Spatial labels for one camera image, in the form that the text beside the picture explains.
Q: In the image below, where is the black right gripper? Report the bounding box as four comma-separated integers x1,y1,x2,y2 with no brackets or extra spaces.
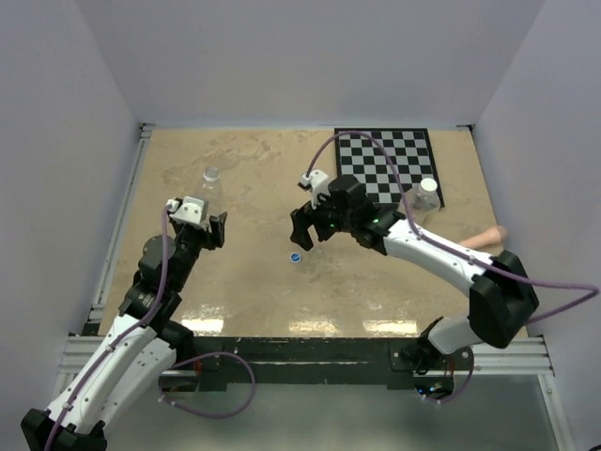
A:
290,187,355,252

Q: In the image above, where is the clear round plastic bottle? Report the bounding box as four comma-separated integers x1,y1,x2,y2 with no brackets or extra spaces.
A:
193,166,223,216

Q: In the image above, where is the clear square plastic bottle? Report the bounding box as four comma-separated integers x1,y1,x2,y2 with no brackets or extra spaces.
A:
397,182,441,226

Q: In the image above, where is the white bottle cap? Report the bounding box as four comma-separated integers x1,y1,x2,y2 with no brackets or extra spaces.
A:
419,178,439,195

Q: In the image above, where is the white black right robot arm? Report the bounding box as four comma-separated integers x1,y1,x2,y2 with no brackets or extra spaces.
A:
290,170,539,374

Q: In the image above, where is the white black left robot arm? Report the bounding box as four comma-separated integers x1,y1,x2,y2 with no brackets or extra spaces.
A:
21,213,227,450

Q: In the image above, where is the black white checkerboard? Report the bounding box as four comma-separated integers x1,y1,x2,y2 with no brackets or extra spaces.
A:
335,128,439,205

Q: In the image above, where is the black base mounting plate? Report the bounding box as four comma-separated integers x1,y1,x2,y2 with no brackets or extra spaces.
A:
162,336,474,393

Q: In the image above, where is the pink wooden pin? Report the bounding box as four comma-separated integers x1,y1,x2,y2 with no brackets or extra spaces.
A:
459,225,507,250

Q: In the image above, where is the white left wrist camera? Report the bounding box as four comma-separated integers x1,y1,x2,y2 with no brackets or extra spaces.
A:
166,196,208,229

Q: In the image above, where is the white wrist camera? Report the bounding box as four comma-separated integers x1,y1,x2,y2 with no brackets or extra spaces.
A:
166,196,208,229
299,169,331,210

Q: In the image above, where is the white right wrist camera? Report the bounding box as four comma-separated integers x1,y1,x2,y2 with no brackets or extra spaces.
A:
299,169,331,210

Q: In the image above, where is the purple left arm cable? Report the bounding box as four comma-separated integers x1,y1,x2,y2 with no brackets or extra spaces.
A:
41,201,257,451

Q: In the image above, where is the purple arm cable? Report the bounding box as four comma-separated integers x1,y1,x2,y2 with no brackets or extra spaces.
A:
307,131,601,404
41,201,257,451

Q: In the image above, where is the aluminium frame rail left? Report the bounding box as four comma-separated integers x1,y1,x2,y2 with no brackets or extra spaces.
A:
85,122,156,325

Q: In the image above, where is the aluminium frame rail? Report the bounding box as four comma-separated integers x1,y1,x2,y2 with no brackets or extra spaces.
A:
58,335,554,376
85,122,156,325

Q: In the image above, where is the aluminium frame rail front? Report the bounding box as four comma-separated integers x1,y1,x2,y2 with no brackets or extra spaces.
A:
58,335,554,376

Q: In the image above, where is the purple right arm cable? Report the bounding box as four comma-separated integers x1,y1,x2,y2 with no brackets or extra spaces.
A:
307,131,601,404

